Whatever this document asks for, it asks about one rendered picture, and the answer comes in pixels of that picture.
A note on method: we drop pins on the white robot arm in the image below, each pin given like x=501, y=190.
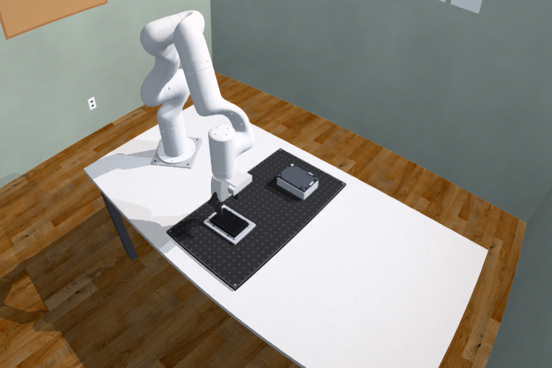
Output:
x=191, y=49

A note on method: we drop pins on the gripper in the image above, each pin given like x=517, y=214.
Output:
x=219, y=191

